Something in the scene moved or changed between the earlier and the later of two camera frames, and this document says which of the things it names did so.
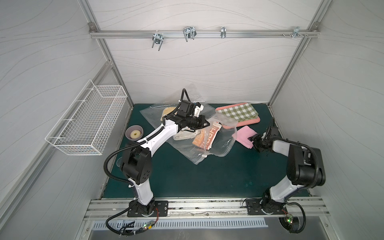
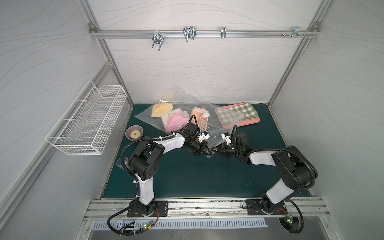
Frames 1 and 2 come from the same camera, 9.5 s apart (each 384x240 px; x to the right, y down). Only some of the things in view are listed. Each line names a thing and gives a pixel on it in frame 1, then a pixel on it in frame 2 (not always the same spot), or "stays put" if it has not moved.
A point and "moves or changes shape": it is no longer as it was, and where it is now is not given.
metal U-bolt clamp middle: x=189 y=32 stays put
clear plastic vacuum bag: x=218 y=138 moves or changes shape
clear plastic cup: x=119 y=162 stays put
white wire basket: x=85 y=127 stays put
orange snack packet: x=205 y=136 moves or changes shape
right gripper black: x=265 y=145 -> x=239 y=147
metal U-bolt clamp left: x=158 y=38 stays put
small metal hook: x=223 y=31 stays put
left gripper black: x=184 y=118 -> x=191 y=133
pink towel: x=242 y=135 moves or changes shape
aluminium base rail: x=305 y=208 stays put
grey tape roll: x=134 y=133 stays put
